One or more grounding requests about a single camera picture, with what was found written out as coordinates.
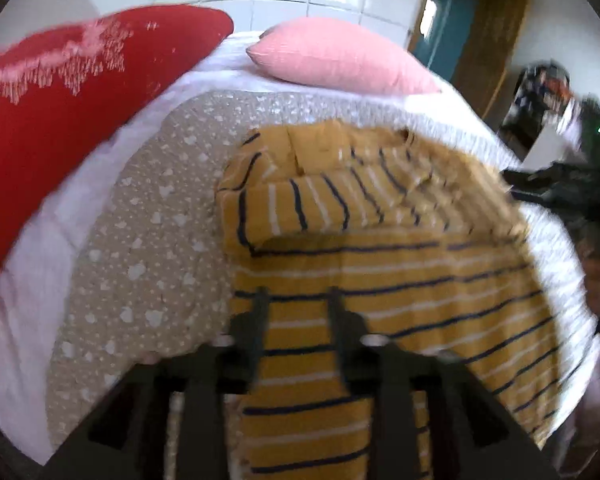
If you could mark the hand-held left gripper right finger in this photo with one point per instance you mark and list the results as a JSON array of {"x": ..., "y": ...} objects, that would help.
[{"x": 336, "y": 312}]

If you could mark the rack with clothes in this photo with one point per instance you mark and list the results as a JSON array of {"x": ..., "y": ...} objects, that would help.
[{"x": 535, "y": 105}]

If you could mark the beige heart-print blanket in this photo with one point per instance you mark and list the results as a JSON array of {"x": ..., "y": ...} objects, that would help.
[{"x": 155, "y": 240}]

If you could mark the white round headboard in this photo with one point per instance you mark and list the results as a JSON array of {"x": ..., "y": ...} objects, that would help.
[{"x": 45, "y": 0}]

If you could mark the teal glass door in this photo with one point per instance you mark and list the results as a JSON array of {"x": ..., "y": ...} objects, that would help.
[{"x": 445, "y": 15}]

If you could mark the yellow striped sweater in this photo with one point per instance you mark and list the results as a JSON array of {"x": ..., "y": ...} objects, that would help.
[{"x": 390, "y": 265}]

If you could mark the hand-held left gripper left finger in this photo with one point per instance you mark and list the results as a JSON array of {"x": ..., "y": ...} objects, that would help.
[{"x": 257, "y": 312}]

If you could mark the red floral pillow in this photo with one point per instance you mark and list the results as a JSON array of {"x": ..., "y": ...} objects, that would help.
[{"x": 55, "y": 125}]

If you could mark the pink pillow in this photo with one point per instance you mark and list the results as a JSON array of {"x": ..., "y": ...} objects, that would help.
[{"x": 335, "y": 57}]

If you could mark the white bed sheet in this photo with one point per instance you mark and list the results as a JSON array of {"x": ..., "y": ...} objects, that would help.
[{"x": 45, "y": 260}]

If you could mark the wooden door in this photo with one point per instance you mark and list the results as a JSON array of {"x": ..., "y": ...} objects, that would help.
[{"x": 495, "y": 40}]

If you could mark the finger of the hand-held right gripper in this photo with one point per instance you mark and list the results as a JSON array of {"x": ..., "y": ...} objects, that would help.
[{"x": 545, "y": 182}]

